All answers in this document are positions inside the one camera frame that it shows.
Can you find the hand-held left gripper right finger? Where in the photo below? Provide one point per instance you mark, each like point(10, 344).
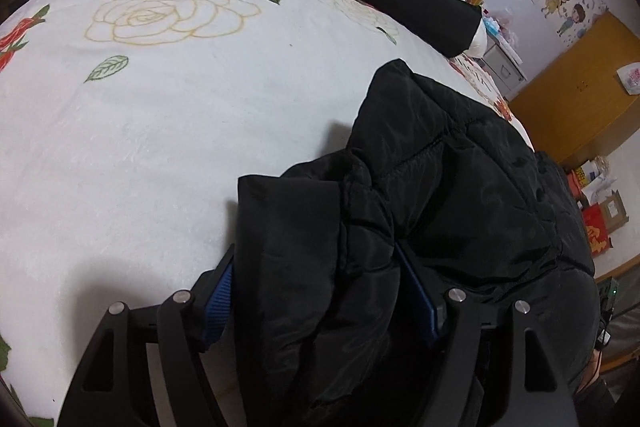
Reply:
point(420, 297)

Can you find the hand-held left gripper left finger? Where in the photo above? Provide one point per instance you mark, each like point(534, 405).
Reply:
point(220, 307)

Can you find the black puffer jacket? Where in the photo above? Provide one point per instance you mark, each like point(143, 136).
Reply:
point(450, 187)

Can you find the person's right forearm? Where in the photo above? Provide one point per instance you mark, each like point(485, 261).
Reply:
point(597, 399)

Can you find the pile of colourful boxes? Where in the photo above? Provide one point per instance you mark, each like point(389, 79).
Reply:
point(597, 207)

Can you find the white rose print blanket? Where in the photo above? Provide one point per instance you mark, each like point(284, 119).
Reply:
point(175, 132)

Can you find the wooden door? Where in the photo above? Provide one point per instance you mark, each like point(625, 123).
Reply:
point(575, 107)

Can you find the white plastic bag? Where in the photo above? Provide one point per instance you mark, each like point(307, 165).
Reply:
point(631, 78)

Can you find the grey nightstand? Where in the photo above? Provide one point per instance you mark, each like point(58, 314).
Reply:
point(502, 69)

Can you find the clutter on nightstand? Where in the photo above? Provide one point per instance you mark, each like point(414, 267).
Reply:
point(500, 29)

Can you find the cartoon couple wall sticker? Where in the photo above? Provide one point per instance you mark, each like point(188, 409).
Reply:
point(565, 2)

